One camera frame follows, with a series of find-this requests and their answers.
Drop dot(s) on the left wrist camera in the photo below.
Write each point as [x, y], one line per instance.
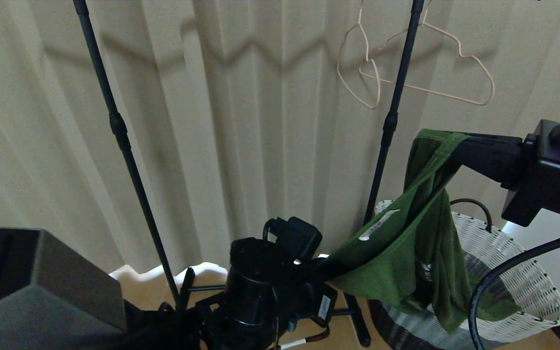
[299, 238]

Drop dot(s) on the white laundry basket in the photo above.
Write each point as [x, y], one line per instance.
[518, 272]

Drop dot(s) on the green shirt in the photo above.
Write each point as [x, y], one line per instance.
[396, 257]

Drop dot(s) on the beige curtain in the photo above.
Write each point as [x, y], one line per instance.
[260, 97]

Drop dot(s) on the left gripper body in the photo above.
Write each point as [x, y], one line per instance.
[309, 296]

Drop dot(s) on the pink clothes hanger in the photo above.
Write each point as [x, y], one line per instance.
[474, 60]
[378, 87]

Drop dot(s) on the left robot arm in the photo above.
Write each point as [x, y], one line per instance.
[42, 291]

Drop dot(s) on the black clothes rack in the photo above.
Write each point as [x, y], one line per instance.
[124, 141]

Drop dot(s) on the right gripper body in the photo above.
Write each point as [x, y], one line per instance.
[537, 170]

